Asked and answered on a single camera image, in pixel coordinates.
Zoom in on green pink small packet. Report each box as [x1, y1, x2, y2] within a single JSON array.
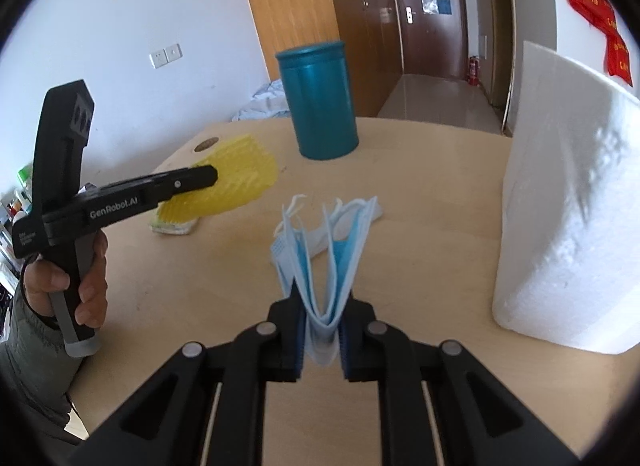
[[150, 213, 201, 237]]

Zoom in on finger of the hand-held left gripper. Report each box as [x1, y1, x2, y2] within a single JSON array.
[[145, 165, 219, 204]]

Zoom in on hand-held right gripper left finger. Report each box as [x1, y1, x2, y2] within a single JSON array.
[[70, 296, 306, 466]]

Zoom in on dark brown entrance door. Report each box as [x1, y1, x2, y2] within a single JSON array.
[[389, 0, 471, 80]]

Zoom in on white face mask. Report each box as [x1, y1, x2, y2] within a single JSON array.
[[300, 197, 387, 257]]

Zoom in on teal cylindrical canister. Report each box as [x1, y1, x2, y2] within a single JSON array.
[[276, 40, 360, 161]]

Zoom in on person's left hand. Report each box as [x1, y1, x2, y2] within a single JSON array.
[[21, 231, 109, 334]]

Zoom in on blue face mask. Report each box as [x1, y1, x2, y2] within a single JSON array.
[[271, 194, 379, 366]]

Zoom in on brown side door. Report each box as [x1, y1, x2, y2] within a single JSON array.
[[482, 0, 516, 106]]

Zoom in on row of toiletry bottles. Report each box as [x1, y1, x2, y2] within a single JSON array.
[[2, 163, 36, 247]]

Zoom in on white foam box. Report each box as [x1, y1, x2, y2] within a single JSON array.
[[492, 40, 640, 356]]

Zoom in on wooden wardrobe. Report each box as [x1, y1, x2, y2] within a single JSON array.
[[235, 0, 406, 119]]

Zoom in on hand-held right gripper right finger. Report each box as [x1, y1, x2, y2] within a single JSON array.
[[339, 293, 581, 466]]

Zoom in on crumpled pale bedsheet bundle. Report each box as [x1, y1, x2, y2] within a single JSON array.
[[230, 78, 293, 121]]

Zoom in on person's left forearm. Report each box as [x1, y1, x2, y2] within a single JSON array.
[[0, 286, 83, 442]]

